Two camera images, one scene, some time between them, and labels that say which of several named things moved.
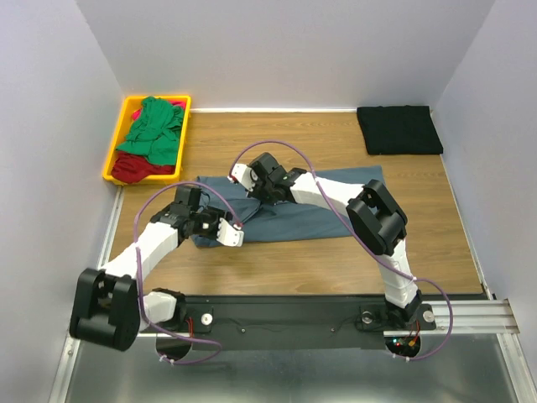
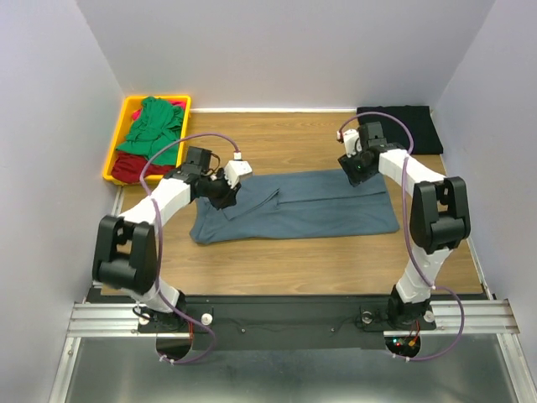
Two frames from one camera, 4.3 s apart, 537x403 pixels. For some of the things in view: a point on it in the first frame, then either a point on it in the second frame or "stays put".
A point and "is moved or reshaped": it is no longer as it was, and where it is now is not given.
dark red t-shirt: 132,168 stays put
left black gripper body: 206,222 → 218,191
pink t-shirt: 137,112 stays put
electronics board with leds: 404,346 stays put
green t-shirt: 155,132 stays put
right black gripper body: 263,191 → 355,169
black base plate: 252,322 stays put
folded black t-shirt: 401,129 stays put
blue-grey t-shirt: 293,220 is moved or reshaped
